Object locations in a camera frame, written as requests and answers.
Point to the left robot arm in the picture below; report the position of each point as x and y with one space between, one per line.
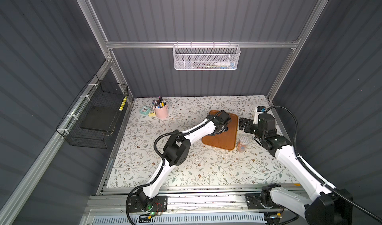
173 149

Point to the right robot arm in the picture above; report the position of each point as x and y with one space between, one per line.
324 205

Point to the white mesh wall basket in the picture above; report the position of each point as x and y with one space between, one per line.
202 56

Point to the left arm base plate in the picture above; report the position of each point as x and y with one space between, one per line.
137 204

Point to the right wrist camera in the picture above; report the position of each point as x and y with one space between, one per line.
259 110

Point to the black wire wall basket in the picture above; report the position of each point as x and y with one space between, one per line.
94 119

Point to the pens in pink cup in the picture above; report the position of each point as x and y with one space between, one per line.
159 103

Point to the pink pen cup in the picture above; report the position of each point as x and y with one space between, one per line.
162 113

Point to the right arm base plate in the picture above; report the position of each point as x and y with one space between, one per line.
253 201

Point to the white marker in basket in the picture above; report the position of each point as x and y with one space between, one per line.
225 64

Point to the small green alarm clock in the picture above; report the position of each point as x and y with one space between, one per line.
145 110

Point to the brown wooden tray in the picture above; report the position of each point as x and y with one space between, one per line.
225 140

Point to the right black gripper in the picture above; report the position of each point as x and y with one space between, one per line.
249 125

